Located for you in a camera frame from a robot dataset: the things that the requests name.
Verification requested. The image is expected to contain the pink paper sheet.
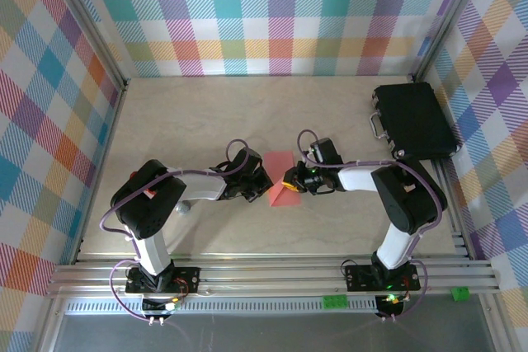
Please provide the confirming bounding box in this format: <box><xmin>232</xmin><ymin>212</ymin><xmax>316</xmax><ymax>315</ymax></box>
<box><xmin>263</xmin><ymin>151</ymin><xmax>302</xmax><ymax>208</ymax></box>

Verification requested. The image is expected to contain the grey metal sheet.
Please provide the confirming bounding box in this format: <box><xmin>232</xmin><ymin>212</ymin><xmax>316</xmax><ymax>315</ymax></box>
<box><xmin>39</xmin><ymin>312</ymin><xmax>502</xmax><ymax>352</ymax></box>

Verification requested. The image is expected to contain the black carrying case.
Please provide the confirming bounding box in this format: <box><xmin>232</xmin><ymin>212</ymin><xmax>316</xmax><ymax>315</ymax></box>
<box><xmin>370</xmin><ymin>82</ymin><xmax>462</xmax><ymax>162</ymax></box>

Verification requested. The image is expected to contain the flat green toy brick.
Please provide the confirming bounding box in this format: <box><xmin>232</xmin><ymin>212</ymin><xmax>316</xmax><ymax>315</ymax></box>
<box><xmin>323</xmin><ymin>293</ymin><xmax>349</xmax><ymax>311</ymax></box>

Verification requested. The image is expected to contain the black controller board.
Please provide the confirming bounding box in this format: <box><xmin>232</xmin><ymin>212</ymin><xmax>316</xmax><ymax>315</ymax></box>
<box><xmin>374</xmin><ymin>292</ymin><xmax>412</xmax><ymax>324</ymax></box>
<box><xmin>141</xmin><ymin>294</ymin><xmax>183</xmax><ymax>326</ymax></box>

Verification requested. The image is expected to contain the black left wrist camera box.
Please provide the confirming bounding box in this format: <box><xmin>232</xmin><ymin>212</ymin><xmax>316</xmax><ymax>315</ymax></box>
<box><xmin>235</xmin><ymin>149</ymin><xmax>263</xmax><ymax>174</ymax></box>

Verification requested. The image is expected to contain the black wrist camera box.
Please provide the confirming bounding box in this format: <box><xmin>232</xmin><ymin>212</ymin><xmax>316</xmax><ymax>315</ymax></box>
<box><xmin>235</xmin><ymin>149</ymin><xmax>263</xmax><ymax>174</ymax></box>
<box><xmin>308</xmin><ymin>137</ymin><xmax>343</xmax><ymax>165</ymax></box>

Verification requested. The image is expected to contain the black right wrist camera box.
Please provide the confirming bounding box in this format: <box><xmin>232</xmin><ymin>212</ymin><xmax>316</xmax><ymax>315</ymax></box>
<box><xmin>308</xmin><ymin>137</ymin><xmax>343</xmax><ymax>165</ymax></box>

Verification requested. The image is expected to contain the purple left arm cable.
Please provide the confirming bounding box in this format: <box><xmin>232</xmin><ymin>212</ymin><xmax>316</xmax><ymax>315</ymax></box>
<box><xmin>101</xmin><ymin>138</ymin><xmax>251</xmax><ymax>323</ymax></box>

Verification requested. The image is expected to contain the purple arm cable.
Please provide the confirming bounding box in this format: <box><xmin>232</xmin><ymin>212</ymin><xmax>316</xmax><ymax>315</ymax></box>
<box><xmin>297</xmin><ymin>129</ymin><xmax>445</xmax><ymax>322</ymax></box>
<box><xmin>101</xmin><ymin>138</ymin><xmax>251</xmax><ymax>323</ymax></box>

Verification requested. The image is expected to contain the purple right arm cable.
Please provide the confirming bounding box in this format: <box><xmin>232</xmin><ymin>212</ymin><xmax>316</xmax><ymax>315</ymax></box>
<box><xmin>297</xmin><ymin>129</ymin><xmax>445</xmax><ymax>322</ymax></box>

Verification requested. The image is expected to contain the red handled metal tool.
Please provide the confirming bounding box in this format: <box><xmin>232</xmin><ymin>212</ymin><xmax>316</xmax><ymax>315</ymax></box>
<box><xmin>130</xmin><ymin>171</ymin><xmax>194</xmax><ymax>218</ymax></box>

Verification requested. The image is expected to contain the aluminium mounting rail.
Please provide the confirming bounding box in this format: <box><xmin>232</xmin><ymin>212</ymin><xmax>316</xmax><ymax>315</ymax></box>
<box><xmin>47</xmin><ymin>253</ymin><xmax>502</xmax><ymax>298</ymax></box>

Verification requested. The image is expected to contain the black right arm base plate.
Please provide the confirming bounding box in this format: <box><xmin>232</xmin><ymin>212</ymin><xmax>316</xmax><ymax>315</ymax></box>
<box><xmin>344</xmin><ymin>263</ymin><xmax>422</xmax><ymax>292</ymax></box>

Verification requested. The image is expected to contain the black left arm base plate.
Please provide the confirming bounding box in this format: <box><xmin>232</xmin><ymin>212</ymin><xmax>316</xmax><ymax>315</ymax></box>
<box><xmin>125</xmin><ymin>265</ymin><xmax>202</xmax><ymax>296</ymax></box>

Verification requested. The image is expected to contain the slotted grey cable duct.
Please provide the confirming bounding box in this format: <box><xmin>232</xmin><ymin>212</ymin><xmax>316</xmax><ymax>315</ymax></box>
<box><xmin>64</xmin><ymin>297</ymin><xmax>383</xmax><ymax>317</ymax></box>

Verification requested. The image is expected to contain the aluminium side rail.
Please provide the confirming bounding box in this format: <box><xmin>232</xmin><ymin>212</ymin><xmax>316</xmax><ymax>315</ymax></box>
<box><xmin>70</xmin><ymin>79</ymin><xmax>130</xmax><ymax>265</ymax></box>
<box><xmin>431</xmin><ymin>157</ymin><xmax>474</xmax><ymax>262</ymax></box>

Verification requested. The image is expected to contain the aluminium corner post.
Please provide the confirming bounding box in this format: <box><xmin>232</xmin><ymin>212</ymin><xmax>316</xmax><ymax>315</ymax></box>
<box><xmin>406</xmin><ymin>0</ymin><xmax>496</xmax><ymax>83</ymax></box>
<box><xmin>40</xmin><ymin>0</ymin><xmax>132</xmax><ymax>93</ymax></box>

